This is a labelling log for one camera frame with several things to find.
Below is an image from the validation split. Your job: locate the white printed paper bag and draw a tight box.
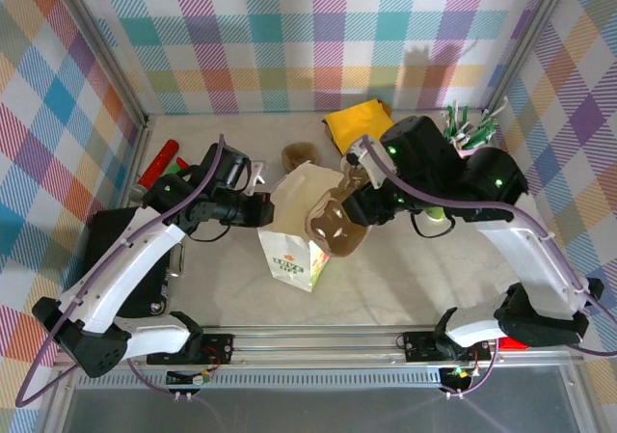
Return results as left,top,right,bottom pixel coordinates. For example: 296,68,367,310
256,160,346,295

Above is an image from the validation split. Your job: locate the pink cup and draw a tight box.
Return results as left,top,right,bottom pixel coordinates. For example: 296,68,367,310
452,136,478,159

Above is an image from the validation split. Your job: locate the yellow napkin stack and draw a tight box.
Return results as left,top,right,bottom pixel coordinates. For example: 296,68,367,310
325,97,394,157

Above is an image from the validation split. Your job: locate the long white wrapped straw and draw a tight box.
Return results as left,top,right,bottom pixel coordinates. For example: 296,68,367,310
481,95,510,122

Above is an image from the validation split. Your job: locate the cardboard napkin holder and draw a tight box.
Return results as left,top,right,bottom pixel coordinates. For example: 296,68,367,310
321,97,395,157

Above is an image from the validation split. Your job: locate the red glitter tube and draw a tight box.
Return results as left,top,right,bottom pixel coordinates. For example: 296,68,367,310
128,138,180,201

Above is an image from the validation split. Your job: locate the black case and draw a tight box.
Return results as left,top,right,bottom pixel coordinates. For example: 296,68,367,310
84,205,188,319

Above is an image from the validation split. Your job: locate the small circuit board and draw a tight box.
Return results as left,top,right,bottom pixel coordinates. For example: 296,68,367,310
165,368,214,387
439,365,478,382

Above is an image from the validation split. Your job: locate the aluminium floor rail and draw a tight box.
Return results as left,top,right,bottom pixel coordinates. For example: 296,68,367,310
125,114,153,207

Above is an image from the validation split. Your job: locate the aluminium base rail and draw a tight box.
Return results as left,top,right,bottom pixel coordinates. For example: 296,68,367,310
52,324,587,391

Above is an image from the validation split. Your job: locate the aluminium frame post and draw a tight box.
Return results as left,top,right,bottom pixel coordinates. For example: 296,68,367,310
481,0,573,114
50,0,151,128

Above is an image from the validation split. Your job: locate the grey metal base plate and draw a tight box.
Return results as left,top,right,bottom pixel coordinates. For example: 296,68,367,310
45,387,594,433

